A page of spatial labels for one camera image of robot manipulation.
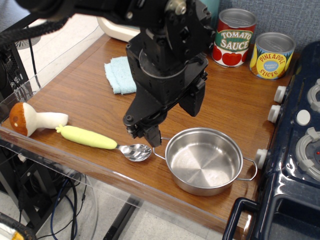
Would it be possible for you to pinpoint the spoon with yellow-green handle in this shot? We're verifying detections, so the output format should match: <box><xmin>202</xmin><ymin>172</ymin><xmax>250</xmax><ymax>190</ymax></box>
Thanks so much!
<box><xmin>55</xmin><ymin>124</ymin><xmax>152</xmax><ymax>162</ymax></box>

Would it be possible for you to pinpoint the white stove knob middle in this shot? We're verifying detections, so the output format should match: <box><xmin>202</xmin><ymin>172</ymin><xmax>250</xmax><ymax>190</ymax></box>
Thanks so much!
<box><xmin>267</xmin><ymin>105</ymin><xmax>281</xmax><ymax>124</ymax></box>

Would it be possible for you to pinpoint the dark blue toy stove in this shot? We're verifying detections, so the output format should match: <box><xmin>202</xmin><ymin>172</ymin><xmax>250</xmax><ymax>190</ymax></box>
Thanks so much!
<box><xmin>223</xmin><ymin>41</ymin><xmax>320</xmax><ymax>240</ymax></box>

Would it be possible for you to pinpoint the toy microwave oven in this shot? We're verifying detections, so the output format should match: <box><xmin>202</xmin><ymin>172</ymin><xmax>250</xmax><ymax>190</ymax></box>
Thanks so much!
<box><xmin>96</xmin><ymin>17</ymin><xmax>140</xmax><ymax>43</ymax></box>

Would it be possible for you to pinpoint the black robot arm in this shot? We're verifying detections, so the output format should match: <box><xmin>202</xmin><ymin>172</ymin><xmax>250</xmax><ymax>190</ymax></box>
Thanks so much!
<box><xmin>18</xmin><ymin>0</ymin><xmax>215</xmax><ymax>147</ymax></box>

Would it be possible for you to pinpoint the black desk with computer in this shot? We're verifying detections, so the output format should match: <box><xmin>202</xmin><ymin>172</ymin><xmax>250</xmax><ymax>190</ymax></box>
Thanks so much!
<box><xmin>0</xmin><ymin>13</ymin><xmax>32</xmax><ymax>101</ymax></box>

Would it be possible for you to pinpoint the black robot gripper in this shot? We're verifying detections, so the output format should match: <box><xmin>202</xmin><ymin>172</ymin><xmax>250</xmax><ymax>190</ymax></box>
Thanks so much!
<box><xmin>125</xmin><ymin>28</ymin><xmax>208</xmax><ymax>148</ymax></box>

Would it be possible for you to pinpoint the white stove knob bottom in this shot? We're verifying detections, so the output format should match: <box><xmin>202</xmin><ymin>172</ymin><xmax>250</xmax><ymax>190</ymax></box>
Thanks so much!
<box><xmin>254</xmin><ymin>149</ymin><xmax>268</xmax><ymax>170</ymax></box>

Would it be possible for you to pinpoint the stainless steel pot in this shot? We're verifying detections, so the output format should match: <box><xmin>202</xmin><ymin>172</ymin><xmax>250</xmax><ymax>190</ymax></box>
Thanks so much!
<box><xmin>161</xmin><ymin>127</ymin><xmax>246</xmax><ymax>197</ymax></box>

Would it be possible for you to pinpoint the white stove knob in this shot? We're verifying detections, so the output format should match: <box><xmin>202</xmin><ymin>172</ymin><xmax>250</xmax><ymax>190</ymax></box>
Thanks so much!
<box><xmin>273</xmin><ymin>86</ymin><xmax>287</xmax><ymax>104</ymax></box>
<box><xmin>254</xmin><ymin>149</ymin><xmax>268</xmax><ymax>170</ymax></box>
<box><xmin>267</xmin><ymin>105</ymin><xmax>281</xmax><ymax>124</ymax></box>

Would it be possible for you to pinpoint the plush mushroom toy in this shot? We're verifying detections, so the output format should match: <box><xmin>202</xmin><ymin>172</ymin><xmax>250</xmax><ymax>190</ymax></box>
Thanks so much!
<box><xmin>9</xmin><ymin>102</ymin><xmax>69</xmax><ymax>137</ymax></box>

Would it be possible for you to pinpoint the tomato sauce can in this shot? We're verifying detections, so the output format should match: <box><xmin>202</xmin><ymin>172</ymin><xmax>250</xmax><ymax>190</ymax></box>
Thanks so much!
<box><xmin>212</xmin><ymin>8</ymin><xmax>258</xmax><ymax>67</ymax></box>

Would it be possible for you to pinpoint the pineapple slices can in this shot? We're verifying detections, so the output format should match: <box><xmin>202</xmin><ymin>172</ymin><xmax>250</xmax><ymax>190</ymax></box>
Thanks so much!
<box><xmin>249</xmin><ymin>32</ymin><xmax>296</xmax><ymax>80</ymax></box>

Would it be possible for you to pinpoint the light blue cloth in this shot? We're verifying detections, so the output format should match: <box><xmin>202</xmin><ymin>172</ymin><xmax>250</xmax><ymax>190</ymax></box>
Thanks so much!
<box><xmin>104</xmin><ymin>56</ymin><xmax>137</xmax><ymax>95</ymax></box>

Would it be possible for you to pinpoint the white stove knob top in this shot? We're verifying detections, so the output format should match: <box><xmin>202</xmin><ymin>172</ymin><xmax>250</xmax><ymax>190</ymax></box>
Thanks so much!
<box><xmin>273</xmin><ymin>86</ymin><xmax>287</xmax><ymax>104</ymax></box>

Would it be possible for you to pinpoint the black braided cable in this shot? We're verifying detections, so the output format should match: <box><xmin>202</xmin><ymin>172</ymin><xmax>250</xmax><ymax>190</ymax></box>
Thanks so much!
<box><xmin>0</xmin><ymin>17</ymin><xmax>70</xmax><ymax>47</ymax></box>

